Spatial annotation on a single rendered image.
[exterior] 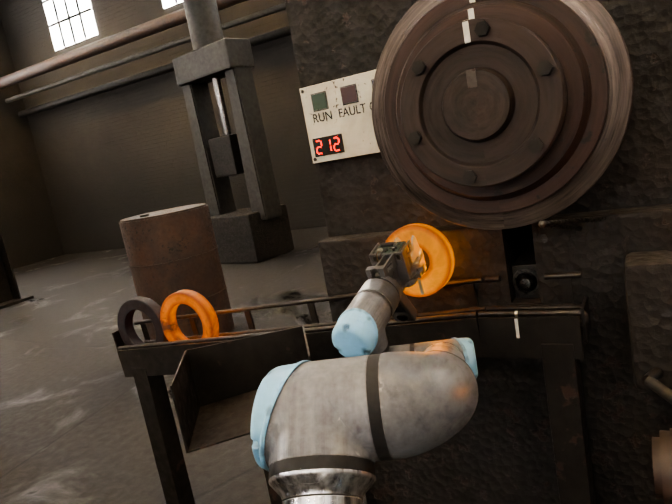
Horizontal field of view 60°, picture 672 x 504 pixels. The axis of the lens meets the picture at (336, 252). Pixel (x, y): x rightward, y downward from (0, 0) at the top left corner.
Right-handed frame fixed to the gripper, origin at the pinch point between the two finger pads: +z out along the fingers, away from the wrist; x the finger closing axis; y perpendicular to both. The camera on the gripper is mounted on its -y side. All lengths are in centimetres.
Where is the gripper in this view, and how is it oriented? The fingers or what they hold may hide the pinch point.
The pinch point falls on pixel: (415, 251)
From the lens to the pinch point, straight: 125.5
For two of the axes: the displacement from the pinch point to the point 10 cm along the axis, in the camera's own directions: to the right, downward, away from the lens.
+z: 4.0, -4.9, 7.8
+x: -8.6, 0.9, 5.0
